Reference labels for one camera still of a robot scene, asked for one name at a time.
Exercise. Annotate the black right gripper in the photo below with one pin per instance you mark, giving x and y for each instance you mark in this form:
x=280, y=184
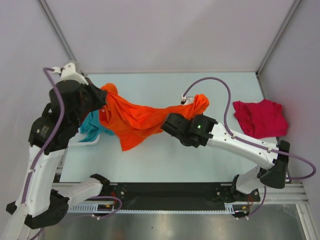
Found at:
x=182, y=116

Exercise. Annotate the teal t-shirt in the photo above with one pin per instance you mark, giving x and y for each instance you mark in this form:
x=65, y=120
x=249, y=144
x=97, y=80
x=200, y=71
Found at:
x=92, y=128

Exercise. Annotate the magenta folded t-shirt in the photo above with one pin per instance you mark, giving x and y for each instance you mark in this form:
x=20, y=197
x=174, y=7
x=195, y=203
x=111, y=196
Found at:
x=262, y=119

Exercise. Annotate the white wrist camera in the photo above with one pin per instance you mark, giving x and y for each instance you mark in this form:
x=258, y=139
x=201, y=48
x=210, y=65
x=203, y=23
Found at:
x=185, y=100
x=71, y=72

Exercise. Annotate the white slotted cable duct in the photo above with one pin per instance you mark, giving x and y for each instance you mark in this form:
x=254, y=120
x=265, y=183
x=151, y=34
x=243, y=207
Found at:
x=106, y=208

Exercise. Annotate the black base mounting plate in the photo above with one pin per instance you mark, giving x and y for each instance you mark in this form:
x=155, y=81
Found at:
x=173, y=204

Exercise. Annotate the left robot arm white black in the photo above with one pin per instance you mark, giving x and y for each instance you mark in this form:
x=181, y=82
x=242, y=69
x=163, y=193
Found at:
x=39, y=205

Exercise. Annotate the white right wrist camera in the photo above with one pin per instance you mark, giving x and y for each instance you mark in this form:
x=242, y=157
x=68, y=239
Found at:
x=185, y=100

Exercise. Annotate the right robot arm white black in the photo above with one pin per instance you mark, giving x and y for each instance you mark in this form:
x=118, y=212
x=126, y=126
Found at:
x=271, y=160

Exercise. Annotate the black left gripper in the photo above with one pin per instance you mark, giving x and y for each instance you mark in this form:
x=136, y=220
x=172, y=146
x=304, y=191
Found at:
x=100, y=94

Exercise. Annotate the right corner frame post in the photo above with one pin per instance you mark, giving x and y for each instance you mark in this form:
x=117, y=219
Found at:
x=283, y=26

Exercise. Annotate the corner frame post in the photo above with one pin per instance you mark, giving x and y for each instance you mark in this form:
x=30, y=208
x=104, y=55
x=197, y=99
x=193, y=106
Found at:
x=283, y=26
x=60, y=36

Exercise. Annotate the orange t-shirt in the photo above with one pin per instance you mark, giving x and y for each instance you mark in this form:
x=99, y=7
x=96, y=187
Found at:
x=133, y=123

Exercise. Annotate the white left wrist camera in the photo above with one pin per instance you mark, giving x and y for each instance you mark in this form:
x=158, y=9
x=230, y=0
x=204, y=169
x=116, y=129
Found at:
x=71, y=72

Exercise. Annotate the aluminium frame rail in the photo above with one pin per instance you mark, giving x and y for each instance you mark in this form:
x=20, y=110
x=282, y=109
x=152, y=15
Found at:
x=285, y=193

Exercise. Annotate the left corner frame post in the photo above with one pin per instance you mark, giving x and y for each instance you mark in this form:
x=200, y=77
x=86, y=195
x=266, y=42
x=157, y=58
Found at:
x=60, y=36

